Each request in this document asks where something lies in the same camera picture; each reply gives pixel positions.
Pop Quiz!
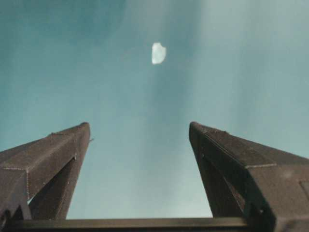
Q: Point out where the small white paper scrap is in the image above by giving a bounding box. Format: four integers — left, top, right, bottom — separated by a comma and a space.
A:
151, 42, 167, 65

